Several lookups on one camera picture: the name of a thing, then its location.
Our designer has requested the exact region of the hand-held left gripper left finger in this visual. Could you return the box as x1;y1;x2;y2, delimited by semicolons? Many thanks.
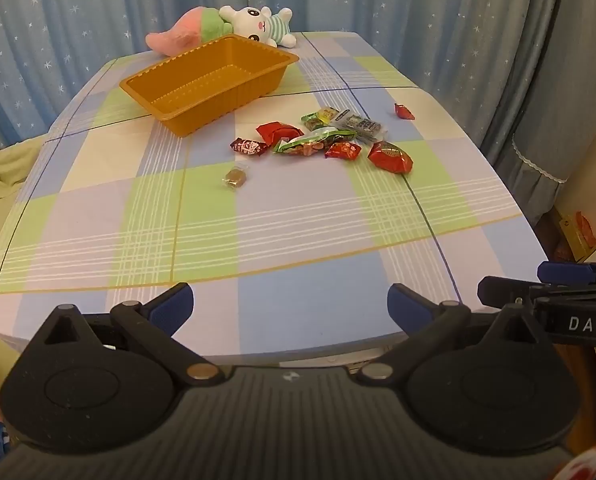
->
28;282;226;387

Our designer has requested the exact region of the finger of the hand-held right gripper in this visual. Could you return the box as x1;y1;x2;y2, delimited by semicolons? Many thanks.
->
537;260;596;287
478;275;596;309

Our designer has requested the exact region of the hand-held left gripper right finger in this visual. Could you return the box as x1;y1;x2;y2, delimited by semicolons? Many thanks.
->
355;283;554;387

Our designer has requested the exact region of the red gold snack packet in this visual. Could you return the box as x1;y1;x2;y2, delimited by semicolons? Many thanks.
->
367;141;414;176

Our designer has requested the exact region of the red cartoon print candy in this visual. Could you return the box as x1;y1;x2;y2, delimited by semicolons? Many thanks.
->
324;141;363;161

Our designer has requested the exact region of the dark red candy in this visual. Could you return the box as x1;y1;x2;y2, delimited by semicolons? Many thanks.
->
229;137;270;159

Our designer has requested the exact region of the clear nut packet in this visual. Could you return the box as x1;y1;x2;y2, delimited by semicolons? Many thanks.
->
334;109;379;131
348;120;389;142

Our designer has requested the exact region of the large green snack packet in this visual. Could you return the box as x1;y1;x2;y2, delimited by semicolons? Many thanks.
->
273;127;358;157

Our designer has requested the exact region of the plain red snack packet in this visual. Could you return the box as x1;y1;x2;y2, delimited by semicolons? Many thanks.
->
256;122;305;147

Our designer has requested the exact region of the orange plastic tray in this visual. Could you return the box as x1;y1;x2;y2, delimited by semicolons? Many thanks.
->
119;35;300;137

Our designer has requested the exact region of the yellow box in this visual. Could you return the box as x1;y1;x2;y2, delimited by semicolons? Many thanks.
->
558;212;596;261

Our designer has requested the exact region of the red packet on box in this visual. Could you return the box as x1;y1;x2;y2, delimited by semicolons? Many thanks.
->
575;211;596;247

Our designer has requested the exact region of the grey lace-trimmed curtain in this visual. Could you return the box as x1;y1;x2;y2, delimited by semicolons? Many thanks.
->
498;0;596;223

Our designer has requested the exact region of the plaid tablecloth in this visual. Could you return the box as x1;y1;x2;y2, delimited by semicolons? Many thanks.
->
0;31;561;366

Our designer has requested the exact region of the red white patterned clothing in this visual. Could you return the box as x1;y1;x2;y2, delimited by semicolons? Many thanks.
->
553;442;596;480

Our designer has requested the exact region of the light green cloth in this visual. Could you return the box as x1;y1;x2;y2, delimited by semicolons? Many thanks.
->
0;137;46;201

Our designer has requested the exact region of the pink green carrot plush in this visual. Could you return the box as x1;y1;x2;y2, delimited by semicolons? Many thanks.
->
145;6;236;56

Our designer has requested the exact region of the white bunny plush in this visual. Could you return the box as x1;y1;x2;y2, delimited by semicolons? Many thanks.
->
219;5;297;49

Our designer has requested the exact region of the blue starry curtain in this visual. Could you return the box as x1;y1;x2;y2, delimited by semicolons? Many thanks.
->
0;0;559;226

